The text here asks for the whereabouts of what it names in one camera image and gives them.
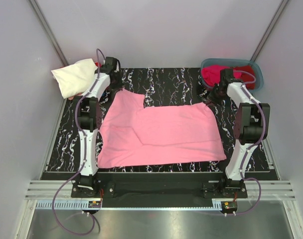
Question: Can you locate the light pink t-shirt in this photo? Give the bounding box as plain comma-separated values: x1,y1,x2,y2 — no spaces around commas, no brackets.
98,90,226,169

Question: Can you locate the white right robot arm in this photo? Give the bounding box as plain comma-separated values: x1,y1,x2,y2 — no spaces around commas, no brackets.
205,68,270,198

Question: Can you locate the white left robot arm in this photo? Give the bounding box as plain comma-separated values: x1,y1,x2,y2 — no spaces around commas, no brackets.
74,57,121,197

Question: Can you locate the red folded t-shirt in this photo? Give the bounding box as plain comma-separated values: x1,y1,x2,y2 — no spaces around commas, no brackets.
94,62,103,67

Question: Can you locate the magenta crumpled t-shirt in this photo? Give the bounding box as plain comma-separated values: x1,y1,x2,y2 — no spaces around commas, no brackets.
201,65,228,88

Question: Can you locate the dark red crumpled t-shirt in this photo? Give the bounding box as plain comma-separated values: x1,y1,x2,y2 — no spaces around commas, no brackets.
233,66,255,90

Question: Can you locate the white folded t-shirt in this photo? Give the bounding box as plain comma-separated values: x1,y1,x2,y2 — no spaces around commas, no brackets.
51,58,97,99

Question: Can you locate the grey-blue plastic basket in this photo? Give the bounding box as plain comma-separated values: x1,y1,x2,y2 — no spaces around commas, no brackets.
200,58,264,92

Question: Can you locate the salmon folded t-shirt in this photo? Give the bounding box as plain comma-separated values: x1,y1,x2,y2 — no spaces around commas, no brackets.
68,93,82,100

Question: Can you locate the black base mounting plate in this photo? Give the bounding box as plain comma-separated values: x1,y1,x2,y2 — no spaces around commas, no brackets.
71,172,248,205

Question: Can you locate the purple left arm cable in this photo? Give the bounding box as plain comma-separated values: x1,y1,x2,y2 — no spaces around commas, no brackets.
51,48,110,235

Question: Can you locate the white slotted cable duct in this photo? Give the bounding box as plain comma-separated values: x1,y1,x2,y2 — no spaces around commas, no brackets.
36,200,222,211

